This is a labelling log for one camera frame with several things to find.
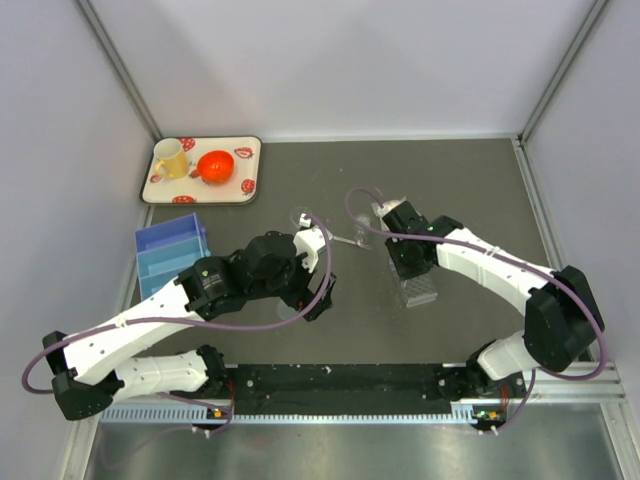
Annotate clear test tube rack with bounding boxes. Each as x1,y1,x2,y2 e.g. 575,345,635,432
389,257,438,308

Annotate small glass bottle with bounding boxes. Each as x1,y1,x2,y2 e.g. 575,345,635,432
354,214,371,246

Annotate glass beaker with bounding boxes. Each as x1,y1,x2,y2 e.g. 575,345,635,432
290,206,310,228

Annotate blue plastic organizer box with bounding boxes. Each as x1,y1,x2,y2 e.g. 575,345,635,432
134,213,210,300

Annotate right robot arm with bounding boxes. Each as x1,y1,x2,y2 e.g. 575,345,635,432
372,200,604,396

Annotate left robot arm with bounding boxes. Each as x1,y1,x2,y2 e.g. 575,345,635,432
43,227,336,421

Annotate strawberry pattern tray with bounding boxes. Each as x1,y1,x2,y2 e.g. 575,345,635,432
140,136,262,205

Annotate orange bowl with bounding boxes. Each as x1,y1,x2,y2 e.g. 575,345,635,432
196,150,235,185

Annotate yellow mug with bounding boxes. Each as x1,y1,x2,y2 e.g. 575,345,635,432
153,138,189,179

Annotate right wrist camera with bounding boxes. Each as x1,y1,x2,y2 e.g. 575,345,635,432
376,199,404,218

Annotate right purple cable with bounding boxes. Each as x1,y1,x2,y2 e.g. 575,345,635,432
345,187,607,384

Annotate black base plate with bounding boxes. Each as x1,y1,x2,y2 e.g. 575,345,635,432
169,362,506,416

